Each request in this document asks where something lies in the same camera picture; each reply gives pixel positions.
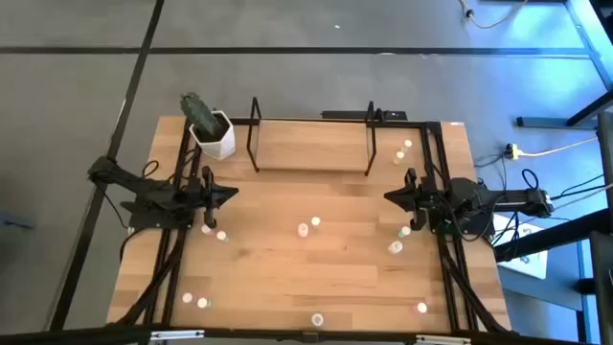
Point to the silver metal bracket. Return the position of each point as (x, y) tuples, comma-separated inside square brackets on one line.
[(443, 340), (177, 334)]

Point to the dark floor object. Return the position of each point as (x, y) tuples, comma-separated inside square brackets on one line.
[(16, 223)]

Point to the wooden shelf black metal frame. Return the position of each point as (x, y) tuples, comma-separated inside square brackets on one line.
[(311, 146)]

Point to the flat black box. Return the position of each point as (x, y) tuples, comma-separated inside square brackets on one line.
[(345, 115)]

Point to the white opaque plastic bottle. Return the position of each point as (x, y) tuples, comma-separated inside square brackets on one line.
[(302, 230), (317, 319), (395, 247)]

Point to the black desk frame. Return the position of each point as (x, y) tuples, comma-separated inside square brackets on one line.
[(541, 122)]

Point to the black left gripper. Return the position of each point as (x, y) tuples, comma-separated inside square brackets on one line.
[(208, 196)]

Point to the green cactus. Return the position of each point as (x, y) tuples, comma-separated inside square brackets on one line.
[(201, 115)]

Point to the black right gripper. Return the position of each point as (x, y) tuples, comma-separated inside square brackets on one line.
[(424, 196)]

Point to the black gantry bar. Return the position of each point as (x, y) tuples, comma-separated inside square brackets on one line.
[(96, 336)]

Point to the black metal beam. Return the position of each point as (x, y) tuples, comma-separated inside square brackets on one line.
[(551, 237)]

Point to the white paper blue print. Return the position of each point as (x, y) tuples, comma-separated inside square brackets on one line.
[(527, 263)]

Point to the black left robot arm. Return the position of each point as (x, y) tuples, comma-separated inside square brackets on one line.
[(158, 196)]

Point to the yellow plug adapter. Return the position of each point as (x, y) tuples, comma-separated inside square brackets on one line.
[(513, 152)]

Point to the white hexagonal planter pot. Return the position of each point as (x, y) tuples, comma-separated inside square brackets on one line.
[(220, 146)]

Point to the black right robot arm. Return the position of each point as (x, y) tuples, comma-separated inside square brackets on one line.
[(474, 196)]

